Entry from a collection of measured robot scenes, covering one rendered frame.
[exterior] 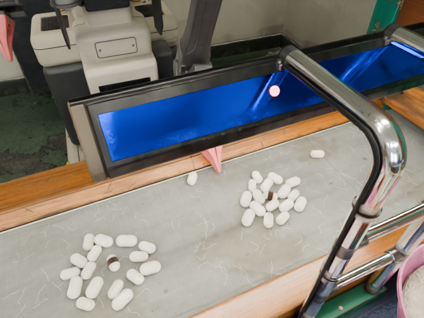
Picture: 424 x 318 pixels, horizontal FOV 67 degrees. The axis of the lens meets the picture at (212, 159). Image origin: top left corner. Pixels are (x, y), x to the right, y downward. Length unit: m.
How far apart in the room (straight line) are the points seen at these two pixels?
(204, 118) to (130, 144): 0.08
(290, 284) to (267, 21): 2.57
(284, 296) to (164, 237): 0.24
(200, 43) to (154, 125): 0.39
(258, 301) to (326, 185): 0.32
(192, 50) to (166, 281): 0.45
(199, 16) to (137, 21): 0.47
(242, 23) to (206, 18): 2.20
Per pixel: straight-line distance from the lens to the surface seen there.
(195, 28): 0.66
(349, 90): 0.31
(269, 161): 0.77
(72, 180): 0.74
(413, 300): 0.67
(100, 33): 1.05
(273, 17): 2.97
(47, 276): 0.65
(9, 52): 0.72
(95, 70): 1.05
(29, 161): 2.09
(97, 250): 0.63
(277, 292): 0.56
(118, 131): 0.31
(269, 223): 0.63
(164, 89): 0.31
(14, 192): 0.78
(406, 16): 0.99
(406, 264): 0.66
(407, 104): 0.93
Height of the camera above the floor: 1.27
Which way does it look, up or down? 44 degrees down
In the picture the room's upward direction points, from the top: straight up
